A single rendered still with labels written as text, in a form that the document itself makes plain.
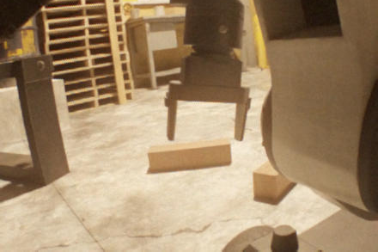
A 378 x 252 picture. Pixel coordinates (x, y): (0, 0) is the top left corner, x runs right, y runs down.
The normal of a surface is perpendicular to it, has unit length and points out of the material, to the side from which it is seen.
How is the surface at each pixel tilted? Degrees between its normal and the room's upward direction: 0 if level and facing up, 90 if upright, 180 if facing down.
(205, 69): 90
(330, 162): 94
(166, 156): 90
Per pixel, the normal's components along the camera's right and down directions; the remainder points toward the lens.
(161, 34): 0.57, 0.07
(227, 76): 0.20, 0.15
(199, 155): -0.02, 0.18
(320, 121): -0.90, 0.12
